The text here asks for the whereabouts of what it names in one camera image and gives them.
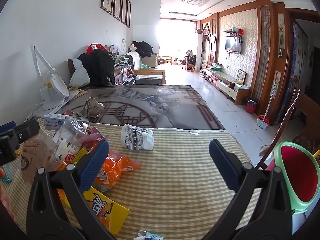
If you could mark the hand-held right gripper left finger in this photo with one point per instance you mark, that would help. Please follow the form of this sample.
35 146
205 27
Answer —
95 165

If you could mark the small red waste bin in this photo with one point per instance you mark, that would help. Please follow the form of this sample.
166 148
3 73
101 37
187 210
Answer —
251 107

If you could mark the green striped cloth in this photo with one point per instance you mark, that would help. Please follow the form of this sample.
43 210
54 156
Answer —
175 175

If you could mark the small framed picture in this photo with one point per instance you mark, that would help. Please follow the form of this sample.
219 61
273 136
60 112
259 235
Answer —
241 76

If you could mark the crushed clear plastic bottle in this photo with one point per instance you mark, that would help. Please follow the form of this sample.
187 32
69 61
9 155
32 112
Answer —
67 140

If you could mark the yellow blue plastic item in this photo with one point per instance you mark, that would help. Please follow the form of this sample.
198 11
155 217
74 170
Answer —
6 179

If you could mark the panda plush toy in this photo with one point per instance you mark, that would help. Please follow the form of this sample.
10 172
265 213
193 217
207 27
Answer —
132 47

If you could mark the carved wooden chair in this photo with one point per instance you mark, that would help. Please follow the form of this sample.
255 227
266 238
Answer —
307 110

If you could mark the beige cushion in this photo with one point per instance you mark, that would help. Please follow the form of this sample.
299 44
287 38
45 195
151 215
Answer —
150 61

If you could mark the white plastic bag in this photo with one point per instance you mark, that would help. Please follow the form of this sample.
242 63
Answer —
80 76

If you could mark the person's left hand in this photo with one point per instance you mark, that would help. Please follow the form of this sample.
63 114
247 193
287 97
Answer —
5 205

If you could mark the blue white wrapper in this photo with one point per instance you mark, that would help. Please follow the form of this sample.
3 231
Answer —
147 235

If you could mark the wall-mounted television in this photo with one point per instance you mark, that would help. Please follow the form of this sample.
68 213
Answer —
233 44

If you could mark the wall shelf with containers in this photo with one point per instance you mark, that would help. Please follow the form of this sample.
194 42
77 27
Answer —
233 33

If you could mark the red bag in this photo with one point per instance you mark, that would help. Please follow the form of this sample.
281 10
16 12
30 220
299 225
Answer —
93 47

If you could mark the wooden dining chair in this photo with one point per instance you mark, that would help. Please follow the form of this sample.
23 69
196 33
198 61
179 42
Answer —
190 66

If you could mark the stack of papers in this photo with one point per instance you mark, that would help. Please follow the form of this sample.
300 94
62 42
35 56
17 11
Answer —
75 92

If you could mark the wooden sofa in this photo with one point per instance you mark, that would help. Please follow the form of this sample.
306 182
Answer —
150 76

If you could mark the red bin with green rim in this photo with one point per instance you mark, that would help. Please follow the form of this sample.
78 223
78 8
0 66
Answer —
295 175

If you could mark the yellow snack packet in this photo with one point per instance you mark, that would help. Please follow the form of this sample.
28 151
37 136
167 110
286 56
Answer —
110 212

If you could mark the magazine rack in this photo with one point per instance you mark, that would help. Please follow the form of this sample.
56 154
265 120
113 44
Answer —
123 72

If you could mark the crumpled paper ball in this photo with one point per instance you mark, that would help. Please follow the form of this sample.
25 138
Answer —
93 107

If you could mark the pink plastic bag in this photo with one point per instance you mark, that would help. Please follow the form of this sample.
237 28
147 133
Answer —
93 136

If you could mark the orange snack packet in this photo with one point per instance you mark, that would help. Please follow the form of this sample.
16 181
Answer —
117 165

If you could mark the printed door curtain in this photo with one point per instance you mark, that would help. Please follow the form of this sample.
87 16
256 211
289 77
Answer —
298 55

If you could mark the hanging wall scroll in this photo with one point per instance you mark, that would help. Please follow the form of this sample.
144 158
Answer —
281 35

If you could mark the white floral paper cup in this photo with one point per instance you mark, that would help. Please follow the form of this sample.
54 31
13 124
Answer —
135 137

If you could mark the black clothes pile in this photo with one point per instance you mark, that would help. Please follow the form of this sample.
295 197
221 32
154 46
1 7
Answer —
143 48

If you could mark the diamond-shaped wall decoration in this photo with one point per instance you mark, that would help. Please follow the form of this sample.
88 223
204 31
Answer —
206 31

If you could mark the dark wooden chair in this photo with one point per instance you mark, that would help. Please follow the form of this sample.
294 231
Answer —
71 66

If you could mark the black jacket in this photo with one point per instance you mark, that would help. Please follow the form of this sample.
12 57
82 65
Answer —
100 65

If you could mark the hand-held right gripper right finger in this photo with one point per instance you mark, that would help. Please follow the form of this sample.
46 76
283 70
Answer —
225 165

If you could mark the blue white cardboard box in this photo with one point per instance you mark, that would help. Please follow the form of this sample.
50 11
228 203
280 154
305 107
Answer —
55 121

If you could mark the patterned table cover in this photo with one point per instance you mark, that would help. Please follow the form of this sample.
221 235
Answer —
162 105

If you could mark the clear plastic wrapper pile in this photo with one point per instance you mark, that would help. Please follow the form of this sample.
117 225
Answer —
32 155

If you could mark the wooden television cabinet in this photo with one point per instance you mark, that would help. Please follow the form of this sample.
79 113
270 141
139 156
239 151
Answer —
225 78

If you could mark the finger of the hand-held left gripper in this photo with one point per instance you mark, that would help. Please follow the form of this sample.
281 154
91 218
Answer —
8 127

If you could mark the red white dustpan set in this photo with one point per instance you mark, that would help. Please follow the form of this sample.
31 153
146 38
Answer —
263 122

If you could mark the white towel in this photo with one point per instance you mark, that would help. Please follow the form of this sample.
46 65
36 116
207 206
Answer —
135 60

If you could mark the white desk lamp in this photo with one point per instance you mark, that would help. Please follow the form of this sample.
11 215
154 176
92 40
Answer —
57 87

